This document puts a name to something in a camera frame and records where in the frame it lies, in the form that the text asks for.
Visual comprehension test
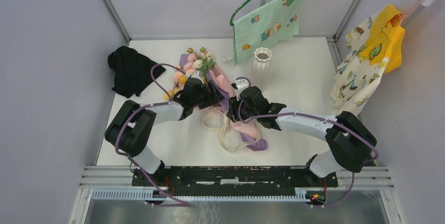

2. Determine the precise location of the pink clothes hanger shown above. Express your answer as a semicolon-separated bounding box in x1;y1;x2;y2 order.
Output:
399;0;424;26

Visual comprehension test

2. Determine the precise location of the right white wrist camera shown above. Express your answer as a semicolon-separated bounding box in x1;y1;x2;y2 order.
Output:
232;77;251;101

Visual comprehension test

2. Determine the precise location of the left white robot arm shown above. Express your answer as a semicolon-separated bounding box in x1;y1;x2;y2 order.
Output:
104;77;225;186

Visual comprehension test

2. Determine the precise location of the white slotted cable duct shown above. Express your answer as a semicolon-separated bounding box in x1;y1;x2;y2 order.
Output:
91;188;327;202

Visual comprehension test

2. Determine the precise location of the green cartoon print towel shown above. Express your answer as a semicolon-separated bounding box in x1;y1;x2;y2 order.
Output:
233;0;303;66

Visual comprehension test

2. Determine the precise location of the pink purple flower bouquet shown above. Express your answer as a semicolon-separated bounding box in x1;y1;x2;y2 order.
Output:
164;47;268;152

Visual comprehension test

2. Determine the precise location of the black cloth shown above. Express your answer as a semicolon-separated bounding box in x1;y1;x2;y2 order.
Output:
107;46;166;98

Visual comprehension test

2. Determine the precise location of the small circuit board with LED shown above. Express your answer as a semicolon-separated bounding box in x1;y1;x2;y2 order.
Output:
310;194;324;205

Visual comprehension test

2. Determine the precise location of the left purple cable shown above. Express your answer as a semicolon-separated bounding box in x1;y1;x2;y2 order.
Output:
114;63;192;207

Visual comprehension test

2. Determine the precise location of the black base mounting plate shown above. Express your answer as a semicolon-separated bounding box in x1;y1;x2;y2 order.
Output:
151;166;338;197

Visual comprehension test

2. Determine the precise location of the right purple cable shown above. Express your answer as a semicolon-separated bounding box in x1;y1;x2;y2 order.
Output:
235;76;380;207

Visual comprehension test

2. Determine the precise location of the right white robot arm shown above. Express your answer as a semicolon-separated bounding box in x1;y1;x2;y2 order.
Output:
227;87;378;186

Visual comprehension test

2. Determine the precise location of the yellow cartoon print shirt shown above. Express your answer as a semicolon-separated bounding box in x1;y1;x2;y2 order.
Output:
329;4;405;115

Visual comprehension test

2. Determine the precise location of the white ribbed vase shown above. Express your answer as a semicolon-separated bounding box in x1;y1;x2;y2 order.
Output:
251;47;272;89

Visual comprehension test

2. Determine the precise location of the purple cable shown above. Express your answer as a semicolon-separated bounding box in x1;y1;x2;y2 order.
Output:
114;63;192;207
235;76;380;207

